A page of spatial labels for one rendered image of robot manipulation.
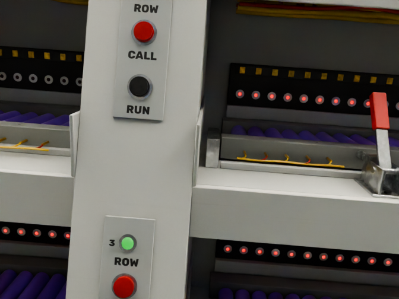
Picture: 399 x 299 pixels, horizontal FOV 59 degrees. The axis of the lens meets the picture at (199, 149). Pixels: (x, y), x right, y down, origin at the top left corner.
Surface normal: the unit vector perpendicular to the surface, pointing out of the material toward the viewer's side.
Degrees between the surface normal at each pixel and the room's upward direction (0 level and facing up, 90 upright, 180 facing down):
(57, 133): 105
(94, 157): 90
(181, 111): 90
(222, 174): 15
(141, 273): 90
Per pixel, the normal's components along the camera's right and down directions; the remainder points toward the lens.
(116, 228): -0.02, 0.00
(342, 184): 0.07, -0.96
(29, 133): -0.04, 0.26
